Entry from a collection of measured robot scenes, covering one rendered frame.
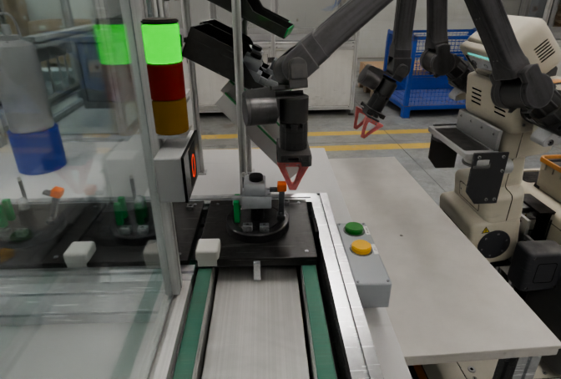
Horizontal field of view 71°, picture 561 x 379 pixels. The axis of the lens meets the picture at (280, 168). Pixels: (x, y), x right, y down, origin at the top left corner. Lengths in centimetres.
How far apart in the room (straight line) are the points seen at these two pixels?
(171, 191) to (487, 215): 102
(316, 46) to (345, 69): 425
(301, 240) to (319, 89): 422
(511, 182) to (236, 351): 99
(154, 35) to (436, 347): 70
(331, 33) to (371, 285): 48
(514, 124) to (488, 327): 56
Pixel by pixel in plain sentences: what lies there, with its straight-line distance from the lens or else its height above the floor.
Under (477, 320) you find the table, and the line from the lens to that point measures 91.
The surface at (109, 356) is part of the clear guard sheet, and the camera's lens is 50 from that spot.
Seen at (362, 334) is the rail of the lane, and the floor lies 96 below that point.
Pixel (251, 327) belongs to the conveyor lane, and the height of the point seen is 92.
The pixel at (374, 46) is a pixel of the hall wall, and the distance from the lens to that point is 981.
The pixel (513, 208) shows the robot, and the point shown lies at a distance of 138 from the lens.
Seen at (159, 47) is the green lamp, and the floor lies 138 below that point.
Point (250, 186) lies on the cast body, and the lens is 82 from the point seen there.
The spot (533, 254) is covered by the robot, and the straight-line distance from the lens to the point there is 139.
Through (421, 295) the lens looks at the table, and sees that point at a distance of 93.
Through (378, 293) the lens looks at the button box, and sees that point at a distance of 79.
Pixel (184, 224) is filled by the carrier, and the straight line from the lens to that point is 92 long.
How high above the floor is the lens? 145
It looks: 24 degrees down
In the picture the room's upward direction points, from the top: straight up
